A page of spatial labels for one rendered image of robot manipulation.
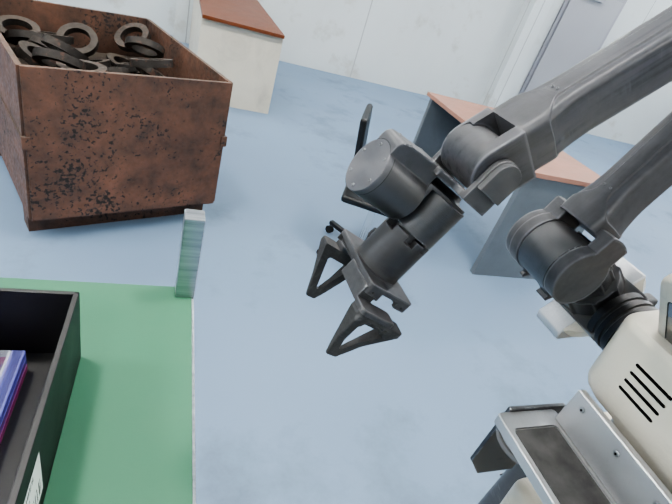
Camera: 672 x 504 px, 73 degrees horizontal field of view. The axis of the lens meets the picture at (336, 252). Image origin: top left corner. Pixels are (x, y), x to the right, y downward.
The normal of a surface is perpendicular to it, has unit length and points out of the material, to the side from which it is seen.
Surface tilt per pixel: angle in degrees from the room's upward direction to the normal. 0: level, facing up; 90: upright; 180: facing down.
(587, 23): 90
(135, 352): 0
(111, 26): 90
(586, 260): 90
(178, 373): 0
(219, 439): 0
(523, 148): 90
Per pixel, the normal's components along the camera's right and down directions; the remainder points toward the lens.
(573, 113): 0.36, 0.47
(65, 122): 0.61, 0.57
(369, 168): -0.71, -0.42
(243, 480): 0.28, -0.80
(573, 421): -0.92, -0.07
